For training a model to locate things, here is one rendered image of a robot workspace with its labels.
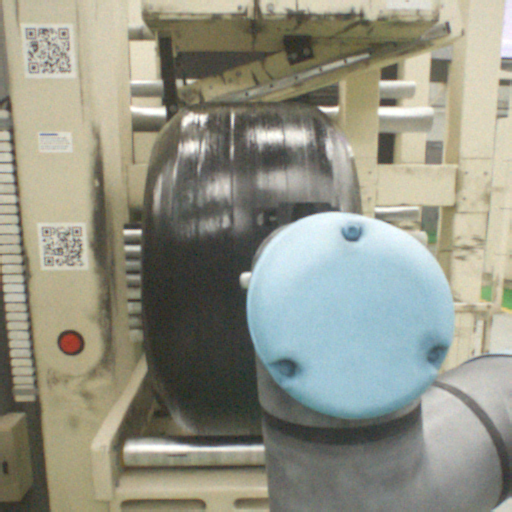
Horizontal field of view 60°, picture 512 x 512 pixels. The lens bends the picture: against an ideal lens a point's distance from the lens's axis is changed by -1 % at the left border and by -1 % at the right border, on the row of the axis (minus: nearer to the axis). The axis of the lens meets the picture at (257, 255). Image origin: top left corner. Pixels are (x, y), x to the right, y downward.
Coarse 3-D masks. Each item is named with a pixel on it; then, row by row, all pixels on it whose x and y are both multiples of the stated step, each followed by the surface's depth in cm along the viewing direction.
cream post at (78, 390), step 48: (48, 0) 64; (96, 0) 67; (96, 48) 66; (48, 96) 66; (96, 96) 67; (96, 144) 68; (48, 192) 68; (96, 192) 69; (96, 240) 70; (48, 288) 71; (96, 288) 71; (48, 336) 73; (96, 336) 73; (48, 384) 74; (96, 384) 74; (48, 432) 76; (96, 432) 76; (48, 480) 77
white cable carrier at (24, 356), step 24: (0, 144) 68; (0, 168) 69; (0, 192) 69; (0, 216) 70; (0, 240) 71; (24, 264) 74; (24, 288) 72; (24, 312) 73; (24, 336) 74; (24, 360) 74; (24, 384) 75
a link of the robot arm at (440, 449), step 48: (288, 432) 19; (336, 432) 18; (384, 432) 18; (432, 432) 22; (480, 432) 23; (288, 480) 19; (336, 480) 18; (384, 480) 18; (432, 480) 20; (480, 480) 21
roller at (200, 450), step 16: (128, 448) 69; (144, 448) 69; (160, 448) 69; (176, 448) 69; (192, 448) 69; (208, 448) 69; (224, 448) 69; (240, 448) 69; (256, 448) 69; (128, 464) 69; (144, 464) 69; (160, 464) 69; (176, 464) 69; (192, 464) 69; (208, 464) 69; (224, 464) 69; (240, 464) 69; (256, 464) 69
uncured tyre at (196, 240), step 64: (192, 128) 59; (256, 128) 59; (320, 128) 60; (192, 192) 54; (256, 192) 54; (320, 192) 54; (192, 256) 52; (192, 320) 52; (192, 384) 55; (256, 384) 56
